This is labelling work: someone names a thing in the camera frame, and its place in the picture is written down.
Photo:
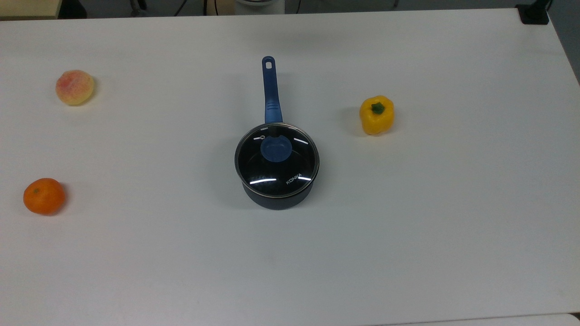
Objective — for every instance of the glass lid with blue knob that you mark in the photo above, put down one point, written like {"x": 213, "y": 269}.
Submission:
{"x": 276, "y": 150}

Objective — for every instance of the yellow bell pepper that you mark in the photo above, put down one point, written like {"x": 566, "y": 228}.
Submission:
{"x": 377, "y": 120}

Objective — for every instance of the pink yellow peach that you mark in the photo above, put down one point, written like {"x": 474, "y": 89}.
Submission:
{"x": 74, "y": 87}

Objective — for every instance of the orange mandarin fruit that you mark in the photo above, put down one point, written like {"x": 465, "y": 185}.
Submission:
{"x": 44, "y": 197}

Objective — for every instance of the beige wooden board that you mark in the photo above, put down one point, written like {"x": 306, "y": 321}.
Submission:
{"x": 27, "y": 8}

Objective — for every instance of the black clamp mount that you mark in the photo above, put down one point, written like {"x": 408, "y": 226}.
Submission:
{"x": 534, "y": 13}

